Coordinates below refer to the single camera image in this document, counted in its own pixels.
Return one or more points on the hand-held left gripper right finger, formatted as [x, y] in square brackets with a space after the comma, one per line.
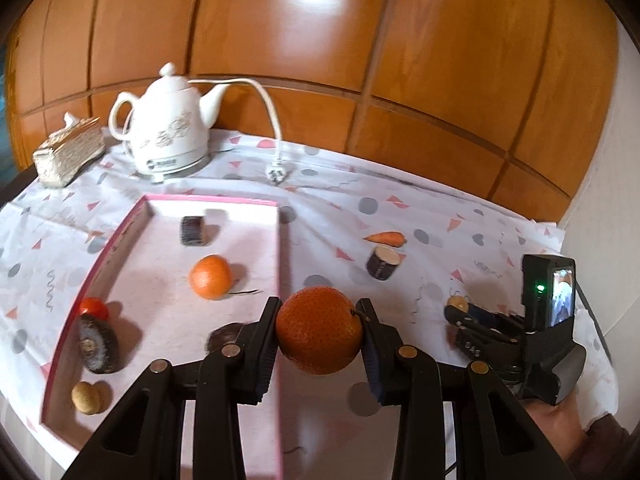
[372, 357]

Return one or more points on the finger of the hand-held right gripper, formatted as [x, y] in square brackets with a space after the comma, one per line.
[495, 319]
[475, 342]

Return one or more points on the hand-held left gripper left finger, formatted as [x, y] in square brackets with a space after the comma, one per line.
[267, 342]

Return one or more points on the brown round longan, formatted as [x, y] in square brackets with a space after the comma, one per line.
[457, 303]

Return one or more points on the large orange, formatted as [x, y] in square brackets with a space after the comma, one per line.
[319, 330]

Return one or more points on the small orange mandarin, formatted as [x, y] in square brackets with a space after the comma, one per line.
[211, 277]

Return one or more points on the dark sugarcane piece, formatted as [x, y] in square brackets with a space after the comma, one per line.
[384, 262]
[193, 231]

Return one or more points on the pink shallow tray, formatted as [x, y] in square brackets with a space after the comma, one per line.
[160, 240]

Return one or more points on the red tomato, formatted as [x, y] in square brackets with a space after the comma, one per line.
[94, 308]

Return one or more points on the small potato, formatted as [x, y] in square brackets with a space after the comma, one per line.
[86, 398]

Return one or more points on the person's right forearm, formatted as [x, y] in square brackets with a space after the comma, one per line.
[602, 452]

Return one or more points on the person's right hand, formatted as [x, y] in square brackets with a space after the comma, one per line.
[555, 417]

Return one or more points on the small carrot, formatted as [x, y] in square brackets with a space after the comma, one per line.
[384, 238]

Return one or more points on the white patterned tablecloth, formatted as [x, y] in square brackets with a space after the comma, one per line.
[350, 210]

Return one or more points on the white ceramic electric kettle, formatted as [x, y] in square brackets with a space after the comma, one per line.
[165, 125]

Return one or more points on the beige tissue box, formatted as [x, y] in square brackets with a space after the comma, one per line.
[65, 155]

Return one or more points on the dark display cabinet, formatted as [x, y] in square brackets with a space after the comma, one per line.
[3, 110]

